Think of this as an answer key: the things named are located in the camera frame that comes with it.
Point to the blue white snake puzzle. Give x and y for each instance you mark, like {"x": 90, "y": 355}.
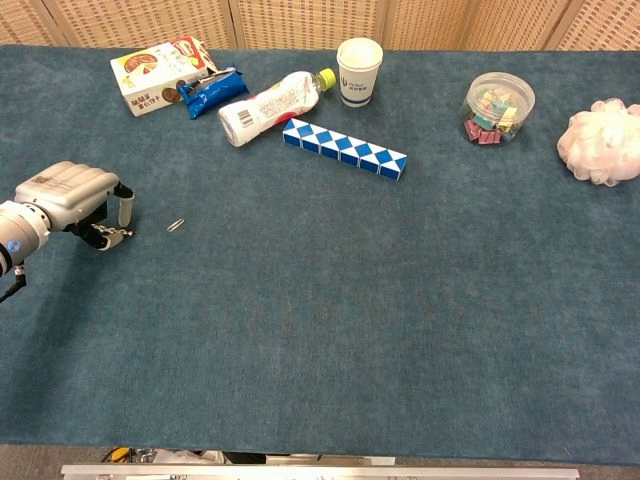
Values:
{"x": 345, "y": 148}

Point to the white snack box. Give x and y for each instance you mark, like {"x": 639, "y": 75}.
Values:
{"x": 150, "y": 80}

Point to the white bottle with yellow cap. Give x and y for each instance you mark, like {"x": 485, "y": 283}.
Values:
{"x": 270, "y": 107}

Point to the silver paper clip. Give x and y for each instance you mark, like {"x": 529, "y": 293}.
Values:
{"x": 175, "y": 225}

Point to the clear jar of binder clips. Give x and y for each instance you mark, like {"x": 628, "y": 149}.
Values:
{"x": 495, "y": 110}

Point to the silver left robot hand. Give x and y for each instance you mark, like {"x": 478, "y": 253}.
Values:
{"x": 70, "y": 195}

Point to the white paper cup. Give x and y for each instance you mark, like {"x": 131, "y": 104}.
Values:
{"x": 359, "y": 75}

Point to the blue snack packet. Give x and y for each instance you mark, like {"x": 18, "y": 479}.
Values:
{"x": 212, "y": 91}

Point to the teal table cloth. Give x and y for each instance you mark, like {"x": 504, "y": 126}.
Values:
{"x": 320, "y": 300}

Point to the wicker folding screen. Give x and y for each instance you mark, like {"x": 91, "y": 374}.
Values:
{"x": 310, "y": 22}

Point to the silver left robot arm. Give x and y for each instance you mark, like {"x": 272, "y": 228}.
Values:
{"x": 17, "y": 235}

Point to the aluminium frame rail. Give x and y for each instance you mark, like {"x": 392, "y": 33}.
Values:
{"x": 320, "y": 471}

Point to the metal bead chain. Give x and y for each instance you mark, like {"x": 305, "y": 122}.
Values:
{"x": 116, "y": 230}

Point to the white mesh bath sponge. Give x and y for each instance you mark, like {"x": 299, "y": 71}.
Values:
{"x": 602, "y": 142}

